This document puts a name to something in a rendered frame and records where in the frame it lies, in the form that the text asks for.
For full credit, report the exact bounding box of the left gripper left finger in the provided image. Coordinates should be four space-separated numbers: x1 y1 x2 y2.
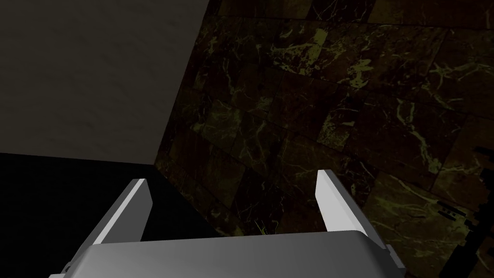
79 178 153 254

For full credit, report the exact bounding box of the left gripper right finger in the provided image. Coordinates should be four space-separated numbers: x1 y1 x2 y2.
315 169 387 250

